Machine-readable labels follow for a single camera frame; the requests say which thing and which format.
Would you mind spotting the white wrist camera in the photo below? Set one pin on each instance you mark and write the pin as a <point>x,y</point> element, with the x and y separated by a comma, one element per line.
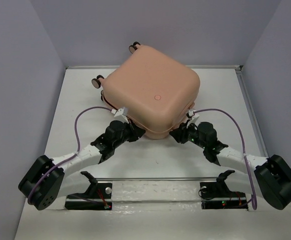
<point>192,117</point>
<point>120,114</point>

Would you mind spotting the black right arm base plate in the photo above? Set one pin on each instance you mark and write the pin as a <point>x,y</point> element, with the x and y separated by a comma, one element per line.
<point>216,197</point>

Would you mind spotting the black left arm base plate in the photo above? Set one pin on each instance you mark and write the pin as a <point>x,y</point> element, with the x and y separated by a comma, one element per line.
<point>98,198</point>

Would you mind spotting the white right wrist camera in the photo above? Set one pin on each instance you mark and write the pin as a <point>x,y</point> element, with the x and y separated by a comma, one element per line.
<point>192,117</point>

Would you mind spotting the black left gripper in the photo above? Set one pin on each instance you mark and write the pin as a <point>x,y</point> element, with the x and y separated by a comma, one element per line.
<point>135,131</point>

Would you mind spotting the pink hard-shell suitcase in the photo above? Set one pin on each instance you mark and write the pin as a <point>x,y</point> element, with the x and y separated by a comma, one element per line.
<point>157,90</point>

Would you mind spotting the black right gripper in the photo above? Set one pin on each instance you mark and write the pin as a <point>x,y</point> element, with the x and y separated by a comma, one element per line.
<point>179,133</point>

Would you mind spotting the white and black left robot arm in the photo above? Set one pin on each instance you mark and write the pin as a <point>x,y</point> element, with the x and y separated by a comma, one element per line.
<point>51,178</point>

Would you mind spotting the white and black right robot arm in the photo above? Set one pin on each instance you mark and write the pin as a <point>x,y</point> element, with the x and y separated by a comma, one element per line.
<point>265,177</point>

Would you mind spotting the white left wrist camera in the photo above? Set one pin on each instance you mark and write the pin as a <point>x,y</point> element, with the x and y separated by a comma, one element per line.
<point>120,114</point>

